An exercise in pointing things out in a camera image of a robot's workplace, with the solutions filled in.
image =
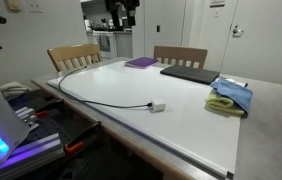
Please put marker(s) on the white light switch plate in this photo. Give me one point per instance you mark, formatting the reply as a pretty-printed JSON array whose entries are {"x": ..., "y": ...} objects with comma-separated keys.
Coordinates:
[{"x": 35, "y": 6}]

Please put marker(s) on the purple notebook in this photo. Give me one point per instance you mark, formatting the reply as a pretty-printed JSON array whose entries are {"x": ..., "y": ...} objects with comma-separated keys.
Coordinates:
[{"x": 141, "y": 62}]

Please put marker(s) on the white marker pen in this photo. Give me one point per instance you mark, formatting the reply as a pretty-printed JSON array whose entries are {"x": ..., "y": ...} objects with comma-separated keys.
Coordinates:
[{"x": 229, "y": 80}]

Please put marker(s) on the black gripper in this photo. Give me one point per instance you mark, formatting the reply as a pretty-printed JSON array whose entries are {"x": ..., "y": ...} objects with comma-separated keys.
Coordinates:
[{"x": 122, "y": 3}]

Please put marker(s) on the white kitchen oven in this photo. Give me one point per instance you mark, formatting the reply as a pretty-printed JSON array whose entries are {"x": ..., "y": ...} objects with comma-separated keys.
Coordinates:
[{"x": 112, "y": 45}]

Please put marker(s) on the silver metal bracket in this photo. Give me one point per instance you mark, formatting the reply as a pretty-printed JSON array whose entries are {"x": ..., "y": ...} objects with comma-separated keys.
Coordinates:
[{"x": 26, "y": 116}]

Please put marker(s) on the blue cloth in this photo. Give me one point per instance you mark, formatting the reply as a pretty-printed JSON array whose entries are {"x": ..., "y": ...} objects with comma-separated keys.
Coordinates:
[{"x": 236, "y": 95}]

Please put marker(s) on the white whiteboard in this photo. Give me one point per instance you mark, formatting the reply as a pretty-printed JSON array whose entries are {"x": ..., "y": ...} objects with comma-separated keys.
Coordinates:
[{"x": 181, "y": 126}]

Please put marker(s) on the light wooden chair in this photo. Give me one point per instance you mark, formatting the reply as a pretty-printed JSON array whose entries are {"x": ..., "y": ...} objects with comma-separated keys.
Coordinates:
[{"x": 71, "y": 53}]

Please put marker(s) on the white charger adapter block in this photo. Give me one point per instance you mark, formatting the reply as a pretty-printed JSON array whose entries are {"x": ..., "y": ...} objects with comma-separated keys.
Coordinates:
[{"x": 159, "y": 105}]

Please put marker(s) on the black wall switch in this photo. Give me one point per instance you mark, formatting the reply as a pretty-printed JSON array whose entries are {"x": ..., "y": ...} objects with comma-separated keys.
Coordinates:
[{"x": 158, "y": 28}]

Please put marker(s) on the white folded cloth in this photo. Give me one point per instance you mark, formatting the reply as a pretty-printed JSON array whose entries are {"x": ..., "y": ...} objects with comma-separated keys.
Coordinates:
[{"x": 12, "y": 89}]

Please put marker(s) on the door sign plate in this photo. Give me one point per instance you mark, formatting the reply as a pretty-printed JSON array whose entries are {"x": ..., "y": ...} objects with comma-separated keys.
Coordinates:
[{"x": 217, "y": 3}]

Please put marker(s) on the beige wall thermostat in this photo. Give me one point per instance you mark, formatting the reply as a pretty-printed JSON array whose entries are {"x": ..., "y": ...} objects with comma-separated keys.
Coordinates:
[{"x": 13, "y": 4}]

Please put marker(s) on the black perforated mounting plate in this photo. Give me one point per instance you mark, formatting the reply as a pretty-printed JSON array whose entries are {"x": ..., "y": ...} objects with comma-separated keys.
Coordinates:
[{"x": 57, "y": 123}]

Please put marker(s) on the aluminium profile rail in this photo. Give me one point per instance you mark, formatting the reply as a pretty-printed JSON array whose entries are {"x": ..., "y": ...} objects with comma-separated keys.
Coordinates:
[{"x": 31, "y": 153}]

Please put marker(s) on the grey oven towel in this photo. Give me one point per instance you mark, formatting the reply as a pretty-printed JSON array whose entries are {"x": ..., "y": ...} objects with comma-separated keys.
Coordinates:
[{"x": 104, "y": 42}]

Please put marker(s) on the yellow-green cloth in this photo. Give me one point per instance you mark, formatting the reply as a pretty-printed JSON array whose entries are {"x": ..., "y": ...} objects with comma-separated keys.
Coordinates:
[{"x": 219, "y": 103}]

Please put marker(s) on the brown wooden chair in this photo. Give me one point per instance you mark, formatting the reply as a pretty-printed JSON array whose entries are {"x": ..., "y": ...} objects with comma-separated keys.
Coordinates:
[{"x": 181, "y": 52}]

